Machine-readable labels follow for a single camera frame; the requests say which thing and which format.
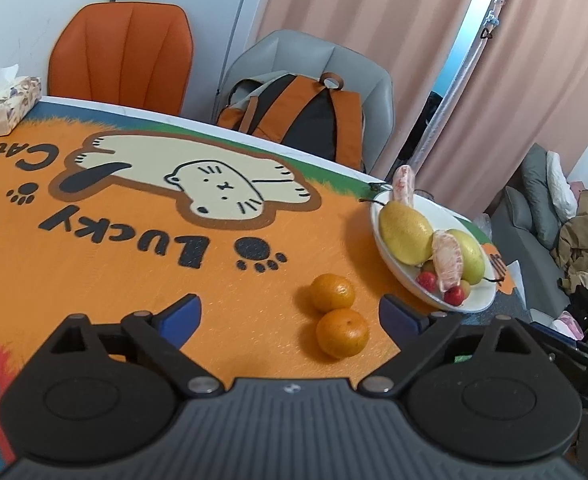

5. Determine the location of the orange cat print table mat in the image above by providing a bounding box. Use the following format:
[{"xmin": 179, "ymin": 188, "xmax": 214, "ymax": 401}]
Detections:
[{"xmin": 0, "ymin": 102, "xmax": 517, "ymax": 466}]

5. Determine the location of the orange and black backpack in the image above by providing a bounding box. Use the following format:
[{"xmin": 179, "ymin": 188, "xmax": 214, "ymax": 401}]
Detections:
[{"xmin": 217, "ymin": 72, "xmax": 365, "ymax": 171}]

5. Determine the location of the white oval plate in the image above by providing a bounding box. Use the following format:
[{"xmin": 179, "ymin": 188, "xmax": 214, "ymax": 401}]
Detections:
[{"xmin": 370, "ymin": 191, "xmax": 497, "ymax": 313}]

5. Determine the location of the patterned tissue box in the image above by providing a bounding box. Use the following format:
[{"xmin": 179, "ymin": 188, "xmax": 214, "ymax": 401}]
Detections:
[{"xmin": 0, "ymin": 64, "xmax": 42, "ymax": 140}]

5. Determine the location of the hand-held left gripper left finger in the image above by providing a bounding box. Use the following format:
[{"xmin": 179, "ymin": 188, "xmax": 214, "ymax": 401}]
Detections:
[{"xmin": 48, "ymin": 294, "xmax": 225, "ymax": 397}]

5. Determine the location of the pink curtain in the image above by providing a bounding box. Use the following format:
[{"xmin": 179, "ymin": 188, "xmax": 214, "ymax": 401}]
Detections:
[
  {"xmin": 414, "ymin": 0, "xmax": 588, "ymax": 216},
  {"xmin": 256, "ymin": 0, "xmax": 487, "ymax": 181}
]

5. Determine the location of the long pink pomelo slice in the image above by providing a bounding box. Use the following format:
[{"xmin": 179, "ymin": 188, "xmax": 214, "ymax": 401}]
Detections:
[{"xmin": 391, "ymin": 165, "xmax": 415, "ymax": 208}]

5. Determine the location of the grey sofa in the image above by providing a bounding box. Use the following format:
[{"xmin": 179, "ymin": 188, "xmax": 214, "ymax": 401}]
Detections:
[{"xmin": 491, "ymin": 142, "xmax": 588, "ymax": 343}]

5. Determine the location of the orange padded chair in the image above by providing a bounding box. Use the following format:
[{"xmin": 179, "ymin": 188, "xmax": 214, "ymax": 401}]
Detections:
[{"xmin": 48, "ymin": 2, "xmax": 195, "ymax": 116}]

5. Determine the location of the peeled pomelo segment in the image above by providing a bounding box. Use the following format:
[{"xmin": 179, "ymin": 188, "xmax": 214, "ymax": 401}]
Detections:
[{"xmin": 432, "ymin": 230, "xmax": 465, "ymax": 295}]

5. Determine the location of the large orange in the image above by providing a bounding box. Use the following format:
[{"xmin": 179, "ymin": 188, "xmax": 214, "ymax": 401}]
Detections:
[{"xmin": 316, "ymin": 308, "xmax": 369, "ymax": 359}]

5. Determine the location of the large grey pillow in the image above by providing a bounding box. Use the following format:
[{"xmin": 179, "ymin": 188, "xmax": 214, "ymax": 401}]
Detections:
[{"xmin": 520, "ymin": 144, "xmax": 567, "ymax": 251}]

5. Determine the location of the pink cloth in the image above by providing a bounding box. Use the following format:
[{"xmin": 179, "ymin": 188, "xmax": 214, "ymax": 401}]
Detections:
[{"xmin": 556, "ymin": 310, "xmax": 586, "ymax": 337}]

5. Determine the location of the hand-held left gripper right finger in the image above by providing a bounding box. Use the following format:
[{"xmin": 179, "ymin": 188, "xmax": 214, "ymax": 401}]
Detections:
[{"xmin": 359, "ymin": 294, "xmax": 550, "ymax": 397}]

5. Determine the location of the grey padded chair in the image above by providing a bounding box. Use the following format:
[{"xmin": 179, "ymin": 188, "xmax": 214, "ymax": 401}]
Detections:
[{"xmin": 215, "ymin": 30, "xmax": 395, "ymax": 181}]

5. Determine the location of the large yellow pear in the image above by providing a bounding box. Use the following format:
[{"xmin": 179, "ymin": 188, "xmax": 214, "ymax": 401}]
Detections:
[{"xmin": 359, "ymin": 187, "xmax": 435, "ymax": 266}]

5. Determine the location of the small grey pillow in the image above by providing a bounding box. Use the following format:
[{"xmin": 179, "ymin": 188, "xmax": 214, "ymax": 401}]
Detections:
[{"xmin": 504, "ymin": 186, "xmax": 535, "ymax": 231}]

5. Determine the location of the brown clothes pile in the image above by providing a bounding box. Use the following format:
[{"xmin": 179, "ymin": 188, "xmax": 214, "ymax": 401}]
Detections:
[{"xmin": 551, "ymin": 190, "xmax": 588, "ymax": 292}]

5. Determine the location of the small yellow pear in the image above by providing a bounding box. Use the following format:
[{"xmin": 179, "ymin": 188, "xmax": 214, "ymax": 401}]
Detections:
[{"xmin": 446, "ymin": 228, "xmax": 509, "ymax": 287}]

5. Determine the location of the small orange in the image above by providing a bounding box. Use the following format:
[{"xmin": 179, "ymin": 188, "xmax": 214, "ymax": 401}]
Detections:
[{"xmin": 310, "ymin": 273, "xmax": 356, "ymax": 312}]

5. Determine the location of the white wall pipe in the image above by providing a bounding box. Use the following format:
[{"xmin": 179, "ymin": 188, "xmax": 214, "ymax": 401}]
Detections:
[{"xmin": 218, "ymin": 0, "xmax": 253, "ymax": 92}]

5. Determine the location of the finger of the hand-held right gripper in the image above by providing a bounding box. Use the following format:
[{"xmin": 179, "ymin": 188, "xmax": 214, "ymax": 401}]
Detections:
[{"xmin": 521, "ymin": 321, "xmax": 588, "ymax": 378}]

